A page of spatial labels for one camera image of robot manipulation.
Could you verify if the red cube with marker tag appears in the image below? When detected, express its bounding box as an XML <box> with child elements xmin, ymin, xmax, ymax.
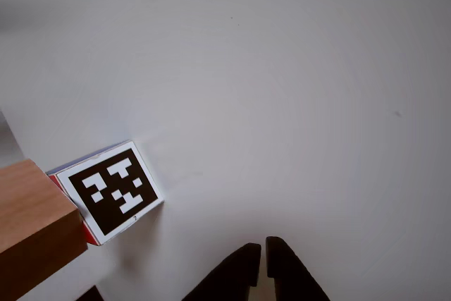
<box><xmin>45</xmin><ymin>140</ymin><xmax>165</xmax><ymax>247</ymax></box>

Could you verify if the wooden cube with green face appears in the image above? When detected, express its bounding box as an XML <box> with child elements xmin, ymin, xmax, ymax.
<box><xmin>0</xmin><ymin>159</ymin><xmax>89</xmax><ymax>301</ymax></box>

